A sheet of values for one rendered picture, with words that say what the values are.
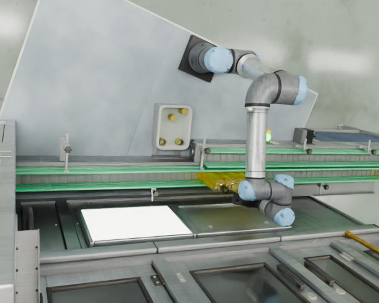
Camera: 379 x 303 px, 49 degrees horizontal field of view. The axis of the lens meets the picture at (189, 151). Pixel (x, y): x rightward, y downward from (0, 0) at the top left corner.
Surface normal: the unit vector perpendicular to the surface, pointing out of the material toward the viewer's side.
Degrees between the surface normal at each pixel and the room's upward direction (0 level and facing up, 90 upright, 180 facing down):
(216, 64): 10
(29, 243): 29
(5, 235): 90
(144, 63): 0
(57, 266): 90
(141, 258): 90
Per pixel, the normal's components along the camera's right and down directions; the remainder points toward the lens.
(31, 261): 0.38, -0.25
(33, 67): 0.38, 0.24
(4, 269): 0.10, -0.97
